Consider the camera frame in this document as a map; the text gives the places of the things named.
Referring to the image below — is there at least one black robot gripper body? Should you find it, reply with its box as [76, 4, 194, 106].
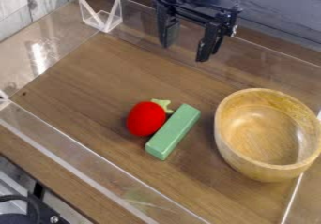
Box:
[155, 0, 242, 37]

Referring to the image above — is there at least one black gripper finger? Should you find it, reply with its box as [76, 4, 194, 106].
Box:
[156, 3, 181, 48]
[195, 22, 225, 62]

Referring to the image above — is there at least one red plush strawberry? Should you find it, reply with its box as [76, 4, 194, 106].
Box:
[127, 98, 173, 136]

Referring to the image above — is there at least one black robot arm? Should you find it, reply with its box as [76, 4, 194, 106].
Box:
[154, 0, 242, 62]

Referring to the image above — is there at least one wooden bowl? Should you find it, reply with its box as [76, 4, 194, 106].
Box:
[213, 88, 321, 182]

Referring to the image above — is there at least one green rectangular block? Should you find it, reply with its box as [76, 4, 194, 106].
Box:
[146, 104, 201, 160]

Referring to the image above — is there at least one black metal table clamp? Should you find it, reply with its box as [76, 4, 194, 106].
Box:
[28, 183, 71, 224]

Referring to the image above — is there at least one clear acrylic corner bracket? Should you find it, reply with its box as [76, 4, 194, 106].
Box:
[78, 0, 123, 33]

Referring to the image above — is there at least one clear acrylic front wall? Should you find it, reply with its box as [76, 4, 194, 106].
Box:
[0, 100, 210, 224]

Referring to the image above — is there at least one black cable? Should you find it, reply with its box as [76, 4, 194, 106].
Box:
[0, 194, 43, 224]

